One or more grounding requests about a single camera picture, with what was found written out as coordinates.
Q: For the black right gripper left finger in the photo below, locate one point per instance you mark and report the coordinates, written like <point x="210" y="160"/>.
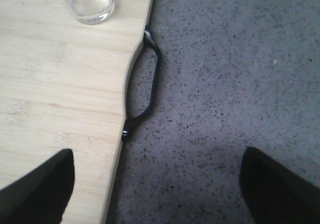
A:
<point x="41" y="196"/>

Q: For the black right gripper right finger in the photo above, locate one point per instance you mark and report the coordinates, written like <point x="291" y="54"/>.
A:
<point x="274" y="194"/>

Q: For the clear glass beaker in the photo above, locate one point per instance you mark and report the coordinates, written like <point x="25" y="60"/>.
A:
<point x="91" y="12"/>

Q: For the wooden cutting board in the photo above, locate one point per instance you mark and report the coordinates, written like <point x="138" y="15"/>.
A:
<point x="63" y="85"/>

